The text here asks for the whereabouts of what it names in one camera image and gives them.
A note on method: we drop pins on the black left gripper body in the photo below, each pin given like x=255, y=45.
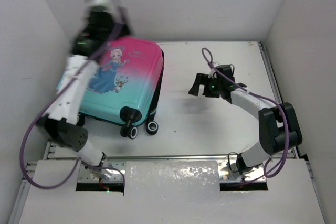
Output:
x=112, y=27

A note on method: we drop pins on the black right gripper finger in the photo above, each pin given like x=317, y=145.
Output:
x=194, y=90
x=202, y=79

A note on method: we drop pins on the pink and teal kids suitcase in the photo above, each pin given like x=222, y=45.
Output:
x=125, y=89

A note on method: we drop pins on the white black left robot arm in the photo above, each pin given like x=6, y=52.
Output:
x=58, y=120

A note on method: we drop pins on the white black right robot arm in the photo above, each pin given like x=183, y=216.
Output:
x=278, y=125

